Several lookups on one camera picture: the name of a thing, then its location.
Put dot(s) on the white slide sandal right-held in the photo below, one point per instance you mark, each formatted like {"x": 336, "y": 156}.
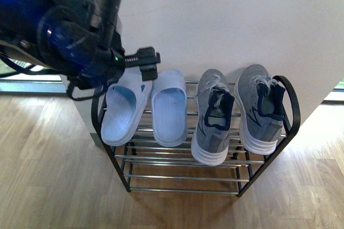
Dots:
{"x": 169, "y": 108}

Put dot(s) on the blue black left robot arm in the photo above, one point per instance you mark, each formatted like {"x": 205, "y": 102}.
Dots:
{"x": 75, "y": 38}

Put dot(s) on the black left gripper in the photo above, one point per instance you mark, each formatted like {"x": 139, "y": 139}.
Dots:
{"x": 146, "y": 59}

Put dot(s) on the white slide sandal left-held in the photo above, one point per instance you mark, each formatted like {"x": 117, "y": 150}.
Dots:
{"x": 125, "y": 101}

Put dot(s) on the grey knit sneaker right-held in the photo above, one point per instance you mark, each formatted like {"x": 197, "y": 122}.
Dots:
{"x": 260, "y": 100}

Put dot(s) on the grey knit sneaker left-held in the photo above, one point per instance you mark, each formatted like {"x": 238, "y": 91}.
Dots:
{"x": 210, "y": 140}

